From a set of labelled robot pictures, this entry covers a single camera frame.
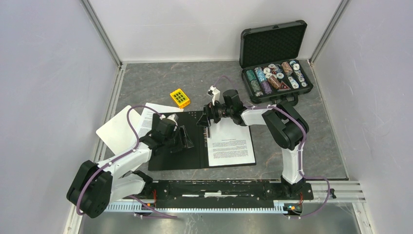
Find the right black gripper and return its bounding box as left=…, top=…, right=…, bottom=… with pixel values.
left=197, top=98, right=233, bottom=128

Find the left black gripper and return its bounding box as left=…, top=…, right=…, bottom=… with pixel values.
left=163, top=125, right=194, bottom=153

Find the red folder with black inside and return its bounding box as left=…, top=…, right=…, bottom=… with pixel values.
left=148, top=110, right=257, bottom=172

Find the printed paper sheet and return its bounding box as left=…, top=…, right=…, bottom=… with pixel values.
left=134, top=102, right=183, bottom=137
left=207, top=118, right=256, bottom=167

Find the white card sheet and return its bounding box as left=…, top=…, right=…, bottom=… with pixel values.
left=96, top=105, right=136, bottom=155

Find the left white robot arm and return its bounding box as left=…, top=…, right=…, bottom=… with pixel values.
left=66, top=114, right=192, bottom=218

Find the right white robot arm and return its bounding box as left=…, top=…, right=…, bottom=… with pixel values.
left=197, top=86, right=309, bottom=199

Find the metal folder clip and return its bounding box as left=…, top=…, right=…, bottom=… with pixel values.
left=203, top=127, right=210, bottom=148

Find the yellow green toy block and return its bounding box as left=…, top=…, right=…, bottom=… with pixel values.
left=170, top=88, right=190, bottom=109

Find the black poker chip case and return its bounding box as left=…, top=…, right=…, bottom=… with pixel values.
left=239, top=20, right=314, bottom=106

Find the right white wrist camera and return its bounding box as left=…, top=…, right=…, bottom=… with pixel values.
left=207, top=85, right=221, bottom=106

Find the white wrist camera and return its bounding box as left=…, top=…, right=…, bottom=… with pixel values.
left=207, top=85, right=221, bottom=106
left=167, top=114, right=178, bottom=125

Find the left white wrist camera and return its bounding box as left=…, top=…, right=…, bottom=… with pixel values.
left=167, top=114, right=178, bottom=125

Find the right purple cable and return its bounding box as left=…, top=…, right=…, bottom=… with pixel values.
left=213, top=75, right=331, bottom=219

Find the purple cable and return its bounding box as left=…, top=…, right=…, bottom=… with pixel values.
left=75, top=105, right=179, bottom=219
left=213, top=75, right=331, bottom=219

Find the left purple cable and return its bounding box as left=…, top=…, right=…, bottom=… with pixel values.
left=75, top=105, right=179, bottom=219

